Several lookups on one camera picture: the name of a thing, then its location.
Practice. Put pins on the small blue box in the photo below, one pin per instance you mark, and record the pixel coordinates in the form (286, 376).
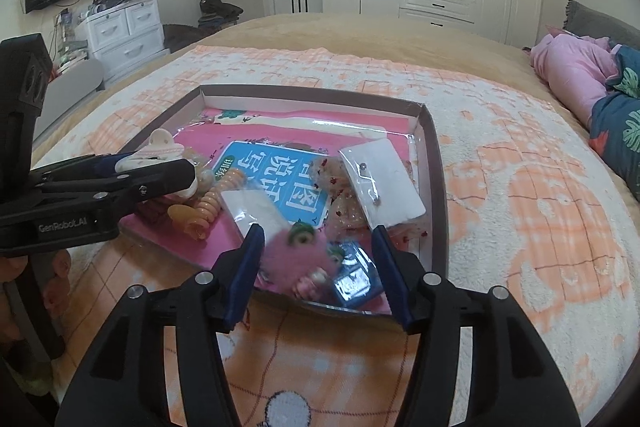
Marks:
(357, 282)

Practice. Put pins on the white hair claw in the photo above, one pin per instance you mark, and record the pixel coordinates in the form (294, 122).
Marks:
(160, 149)

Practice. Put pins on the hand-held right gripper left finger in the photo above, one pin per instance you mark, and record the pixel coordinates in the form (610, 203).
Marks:
(247, 267)

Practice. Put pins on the sheer red-dotted scrunchie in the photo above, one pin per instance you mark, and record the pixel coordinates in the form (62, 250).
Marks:
(332, 179)

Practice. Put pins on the grey cardboard box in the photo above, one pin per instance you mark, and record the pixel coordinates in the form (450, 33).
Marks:
(432, 187)

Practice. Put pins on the white earring card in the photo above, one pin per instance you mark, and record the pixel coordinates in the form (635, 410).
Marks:
(385, 187)

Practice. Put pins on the pink fluffy hair clip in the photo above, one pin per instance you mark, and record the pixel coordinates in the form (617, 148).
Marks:
(280, 259)

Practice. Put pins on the clear bag with white card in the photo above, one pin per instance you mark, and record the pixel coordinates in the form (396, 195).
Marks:
(250, 209)

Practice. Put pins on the person's left hand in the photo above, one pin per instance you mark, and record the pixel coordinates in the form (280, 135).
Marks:
(10, 269)

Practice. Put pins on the dark folded clothes pile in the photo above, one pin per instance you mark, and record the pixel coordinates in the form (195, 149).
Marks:
(217, 9)

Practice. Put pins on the grey pillow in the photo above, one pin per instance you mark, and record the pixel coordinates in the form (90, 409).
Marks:
(595, 19)

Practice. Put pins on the peach patterned blanket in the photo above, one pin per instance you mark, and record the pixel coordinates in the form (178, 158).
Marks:
(525, 207)

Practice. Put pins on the dark brown cloth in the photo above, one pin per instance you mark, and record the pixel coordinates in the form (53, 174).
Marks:
(182, 37)

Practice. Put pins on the white printed booklet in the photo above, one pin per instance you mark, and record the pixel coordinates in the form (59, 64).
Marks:
(225, 114)

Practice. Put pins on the maroon hair claw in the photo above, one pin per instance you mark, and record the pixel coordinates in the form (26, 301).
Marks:
(152, 209)

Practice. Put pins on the green round hair ornament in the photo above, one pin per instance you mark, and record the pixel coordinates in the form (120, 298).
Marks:
(336, 254)
(302, 237)

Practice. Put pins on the beige spiral hair clip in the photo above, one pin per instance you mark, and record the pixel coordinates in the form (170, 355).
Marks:
(215, 202)

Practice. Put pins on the beige bed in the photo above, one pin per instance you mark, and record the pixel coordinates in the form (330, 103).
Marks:
(380, 37)

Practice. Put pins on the grey rounded furniture piece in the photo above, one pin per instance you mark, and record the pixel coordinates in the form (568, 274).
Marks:
(70, 92)

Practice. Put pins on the white drawer cabinet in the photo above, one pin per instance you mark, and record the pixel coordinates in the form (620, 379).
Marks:
(125, 37)

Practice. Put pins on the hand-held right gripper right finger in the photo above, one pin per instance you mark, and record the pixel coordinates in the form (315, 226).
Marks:
(387, 272)

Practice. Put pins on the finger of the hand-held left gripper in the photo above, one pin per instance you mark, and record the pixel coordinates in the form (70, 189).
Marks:
(160, 179)
(107, 161)

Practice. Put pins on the pink book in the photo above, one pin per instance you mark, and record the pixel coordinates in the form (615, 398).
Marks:
(280, 129)

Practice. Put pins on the blue floral quilt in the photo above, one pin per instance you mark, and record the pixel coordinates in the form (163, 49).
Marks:
(620, 127)

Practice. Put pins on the pink padded garment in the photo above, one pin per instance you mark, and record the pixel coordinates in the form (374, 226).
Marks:
(570, 72)

